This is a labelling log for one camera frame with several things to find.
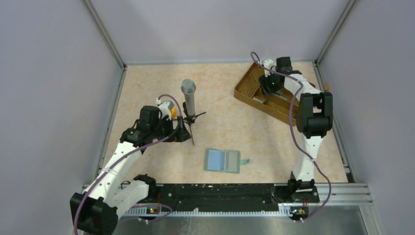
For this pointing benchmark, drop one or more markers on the grey microphone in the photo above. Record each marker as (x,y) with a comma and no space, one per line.
(188,88)

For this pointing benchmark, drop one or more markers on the green card holder wallet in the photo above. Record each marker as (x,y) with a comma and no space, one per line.
(224,161)

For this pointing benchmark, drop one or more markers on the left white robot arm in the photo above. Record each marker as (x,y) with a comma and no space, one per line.
(98,209)

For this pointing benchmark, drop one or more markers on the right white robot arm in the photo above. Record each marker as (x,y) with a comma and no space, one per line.
(310,112)

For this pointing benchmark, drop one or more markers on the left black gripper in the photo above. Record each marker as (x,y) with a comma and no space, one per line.
(179,134)

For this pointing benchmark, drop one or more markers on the brown woven cutlery tray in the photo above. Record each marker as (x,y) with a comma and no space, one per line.
(249,91)

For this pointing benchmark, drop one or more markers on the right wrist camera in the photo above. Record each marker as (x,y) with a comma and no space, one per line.
(268,65)

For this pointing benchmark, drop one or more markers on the small wooden block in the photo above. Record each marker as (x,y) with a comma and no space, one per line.
(325,87)

